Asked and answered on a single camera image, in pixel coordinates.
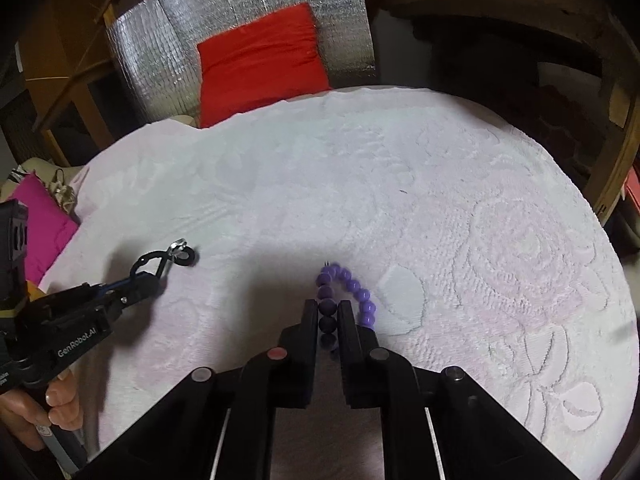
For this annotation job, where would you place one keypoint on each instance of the orange cardboard box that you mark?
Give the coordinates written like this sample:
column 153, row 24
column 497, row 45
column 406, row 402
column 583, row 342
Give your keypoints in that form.
column 32, row 291

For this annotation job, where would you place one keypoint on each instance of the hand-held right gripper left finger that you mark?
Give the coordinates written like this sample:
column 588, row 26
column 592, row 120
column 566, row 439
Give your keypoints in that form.
column 312, row 320

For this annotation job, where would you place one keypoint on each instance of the pale pink blanket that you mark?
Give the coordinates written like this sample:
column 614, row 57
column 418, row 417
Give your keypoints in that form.
column 450, row 210

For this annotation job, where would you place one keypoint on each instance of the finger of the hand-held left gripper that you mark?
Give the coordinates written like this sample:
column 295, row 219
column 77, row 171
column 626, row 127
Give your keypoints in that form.
column 142, row 290
column 136, row 262

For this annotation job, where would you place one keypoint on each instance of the wooden cabinet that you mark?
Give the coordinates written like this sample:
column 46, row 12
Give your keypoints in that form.
column 55, row 60

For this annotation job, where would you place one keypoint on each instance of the red pillow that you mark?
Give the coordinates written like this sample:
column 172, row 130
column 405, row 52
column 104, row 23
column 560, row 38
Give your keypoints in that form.
column 260, row 60

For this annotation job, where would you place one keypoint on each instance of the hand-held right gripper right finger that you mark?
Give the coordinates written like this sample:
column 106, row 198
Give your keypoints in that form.
column 344, row 320

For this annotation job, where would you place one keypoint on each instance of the silver foil insulation sheet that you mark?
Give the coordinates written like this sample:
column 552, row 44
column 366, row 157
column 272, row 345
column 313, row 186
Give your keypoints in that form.
column 150, row 60

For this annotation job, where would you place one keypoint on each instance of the person's left hand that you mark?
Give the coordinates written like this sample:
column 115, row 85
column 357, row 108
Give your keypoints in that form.
column 20, row 410

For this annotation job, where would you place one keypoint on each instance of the pink pillow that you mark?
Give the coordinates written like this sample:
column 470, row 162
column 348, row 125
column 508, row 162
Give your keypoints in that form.
column 45, row 225

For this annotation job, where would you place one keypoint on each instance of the beige patterned cloth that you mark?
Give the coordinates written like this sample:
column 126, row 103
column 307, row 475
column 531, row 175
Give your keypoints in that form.
column 62, row 190

